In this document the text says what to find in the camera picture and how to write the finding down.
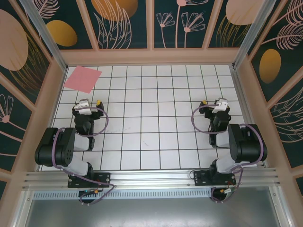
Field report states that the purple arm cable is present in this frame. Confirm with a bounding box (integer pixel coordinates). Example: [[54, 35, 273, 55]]
[[191, 105, 265, 204], [53, 107, 117, 206]]

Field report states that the aluminium corner post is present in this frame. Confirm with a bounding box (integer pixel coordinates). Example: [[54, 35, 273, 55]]
[[19, 0, 70, 71], [232, 0, 284, 70]]

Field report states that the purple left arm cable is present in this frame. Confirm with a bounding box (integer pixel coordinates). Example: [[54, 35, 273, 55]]
[[53, 107, 117, 206]]

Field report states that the yellow cable connector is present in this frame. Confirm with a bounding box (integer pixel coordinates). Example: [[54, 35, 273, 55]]
[[79, 188, 103, 196], [219, 187, 238, 195]]

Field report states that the slotted grey cable duct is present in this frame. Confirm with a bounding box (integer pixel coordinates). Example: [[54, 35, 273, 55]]
[[33, 191, 213, 200]]

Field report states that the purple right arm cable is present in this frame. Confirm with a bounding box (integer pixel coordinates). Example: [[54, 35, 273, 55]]
[[191, 105, 265, 204]]

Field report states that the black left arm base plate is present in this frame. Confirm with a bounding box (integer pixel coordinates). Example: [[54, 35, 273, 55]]
[[68, 172, 111, 189]]

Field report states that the long aluminium mounting rail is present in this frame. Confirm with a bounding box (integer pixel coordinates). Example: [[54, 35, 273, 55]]
[[22, 167, 284, 191]]

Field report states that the aluminium side rail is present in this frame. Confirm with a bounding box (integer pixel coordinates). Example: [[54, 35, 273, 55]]
[[231, 65, 269, 169]]

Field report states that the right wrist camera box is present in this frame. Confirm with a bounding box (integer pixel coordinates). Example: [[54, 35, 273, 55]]
[[211, 97, 229, 114]]

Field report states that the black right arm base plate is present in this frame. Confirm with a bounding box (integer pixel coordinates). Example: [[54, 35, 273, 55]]
[[193, 170, 237, 187]]

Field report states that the pink square paper sheet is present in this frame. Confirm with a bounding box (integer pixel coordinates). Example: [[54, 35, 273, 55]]
[[64, 66, 103, 94]]

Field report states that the grey sheet metal panel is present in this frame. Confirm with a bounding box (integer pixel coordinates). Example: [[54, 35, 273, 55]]
[[22, 185, 293, 227]]

